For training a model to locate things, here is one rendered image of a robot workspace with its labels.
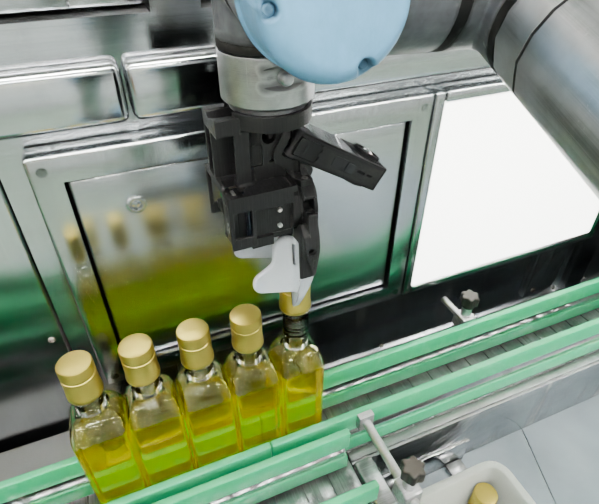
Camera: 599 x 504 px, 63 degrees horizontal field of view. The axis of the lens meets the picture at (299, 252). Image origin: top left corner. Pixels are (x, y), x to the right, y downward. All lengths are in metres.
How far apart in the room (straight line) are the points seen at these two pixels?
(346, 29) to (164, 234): 0.40
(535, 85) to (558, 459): 0.80
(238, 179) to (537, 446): 0.75
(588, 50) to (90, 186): 0.45
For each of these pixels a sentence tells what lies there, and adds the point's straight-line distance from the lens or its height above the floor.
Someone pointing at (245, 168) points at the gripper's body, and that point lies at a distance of 0.41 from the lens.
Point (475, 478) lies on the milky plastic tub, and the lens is 0.84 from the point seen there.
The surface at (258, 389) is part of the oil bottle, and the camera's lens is 0.58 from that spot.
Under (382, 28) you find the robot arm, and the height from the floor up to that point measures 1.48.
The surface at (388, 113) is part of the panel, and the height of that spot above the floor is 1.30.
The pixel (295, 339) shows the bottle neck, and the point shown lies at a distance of 0.57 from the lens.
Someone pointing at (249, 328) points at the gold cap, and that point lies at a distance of 0.52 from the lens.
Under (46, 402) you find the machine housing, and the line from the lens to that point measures 0.81.
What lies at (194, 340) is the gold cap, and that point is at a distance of 0.51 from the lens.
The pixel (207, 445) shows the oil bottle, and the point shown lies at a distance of 0.63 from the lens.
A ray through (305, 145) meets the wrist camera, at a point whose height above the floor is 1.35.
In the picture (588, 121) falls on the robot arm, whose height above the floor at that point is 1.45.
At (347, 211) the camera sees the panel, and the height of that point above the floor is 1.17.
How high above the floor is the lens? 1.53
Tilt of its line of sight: 37 degrees down
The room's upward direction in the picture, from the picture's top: straight up
